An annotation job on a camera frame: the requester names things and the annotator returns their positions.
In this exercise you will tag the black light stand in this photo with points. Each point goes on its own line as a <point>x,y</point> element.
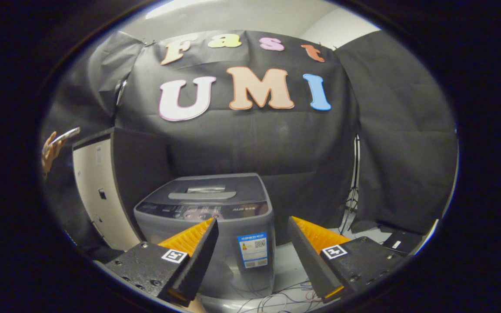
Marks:
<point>355,182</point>

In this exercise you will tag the grey washing machine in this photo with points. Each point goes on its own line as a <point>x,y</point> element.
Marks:
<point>228,226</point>

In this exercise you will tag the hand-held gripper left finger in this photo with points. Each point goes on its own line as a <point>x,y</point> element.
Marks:
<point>198,261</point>

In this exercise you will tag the black box with white label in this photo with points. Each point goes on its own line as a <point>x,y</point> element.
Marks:
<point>402,242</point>

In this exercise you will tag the white cabinet with dark top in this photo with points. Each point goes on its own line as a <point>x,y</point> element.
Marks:
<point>98,195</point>

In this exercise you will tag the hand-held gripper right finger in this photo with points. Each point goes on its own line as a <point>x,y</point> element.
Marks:
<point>309,261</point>

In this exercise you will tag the smartphone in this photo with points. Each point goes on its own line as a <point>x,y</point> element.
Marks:
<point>65,135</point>

